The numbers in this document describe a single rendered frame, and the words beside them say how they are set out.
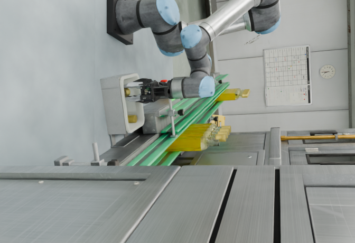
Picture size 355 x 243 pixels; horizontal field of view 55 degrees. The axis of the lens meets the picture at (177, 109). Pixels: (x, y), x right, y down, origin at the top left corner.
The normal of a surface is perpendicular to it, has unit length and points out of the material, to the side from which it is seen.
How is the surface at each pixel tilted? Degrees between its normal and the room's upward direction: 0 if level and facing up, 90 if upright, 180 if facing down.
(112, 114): 90
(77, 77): 0
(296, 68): 90
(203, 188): 90
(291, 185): 90
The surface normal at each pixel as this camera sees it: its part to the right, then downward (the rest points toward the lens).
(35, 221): -0.11, -0.98
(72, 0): 0.95, -0.05
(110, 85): -0.28, 0.20
